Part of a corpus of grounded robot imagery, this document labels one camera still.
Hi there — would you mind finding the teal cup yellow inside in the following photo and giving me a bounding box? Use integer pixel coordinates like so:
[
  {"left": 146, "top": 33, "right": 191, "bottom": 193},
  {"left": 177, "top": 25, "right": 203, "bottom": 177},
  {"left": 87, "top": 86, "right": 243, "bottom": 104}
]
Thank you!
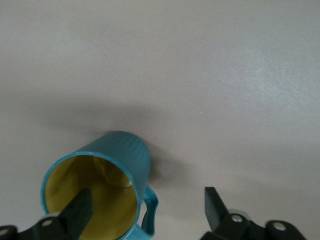
[{"left": 39, "top": 130, "right": 160, "bottom": 240}]

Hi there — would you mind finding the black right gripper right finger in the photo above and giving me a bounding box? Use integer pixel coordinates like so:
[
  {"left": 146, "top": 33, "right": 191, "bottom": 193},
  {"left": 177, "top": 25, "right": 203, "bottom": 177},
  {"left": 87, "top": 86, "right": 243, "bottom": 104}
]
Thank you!
[{"left": 199, "top": 186, "right": 307, "bottom": 240}]

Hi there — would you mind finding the brown table cover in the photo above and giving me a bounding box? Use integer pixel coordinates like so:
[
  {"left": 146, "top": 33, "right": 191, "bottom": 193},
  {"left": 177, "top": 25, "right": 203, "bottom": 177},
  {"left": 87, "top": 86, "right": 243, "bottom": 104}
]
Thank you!
[{"left": 0, "top": 0, "right": 320, "bottom": 240}]

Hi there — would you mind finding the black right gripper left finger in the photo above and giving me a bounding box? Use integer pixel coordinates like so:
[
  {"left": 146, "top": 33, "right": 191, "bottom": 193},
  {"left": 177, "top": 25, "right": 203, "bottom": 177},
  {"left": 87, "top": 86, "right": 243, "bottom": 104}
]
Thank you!
[{"left": 0, "top": 187, "right": 94, "bottom": 240}]

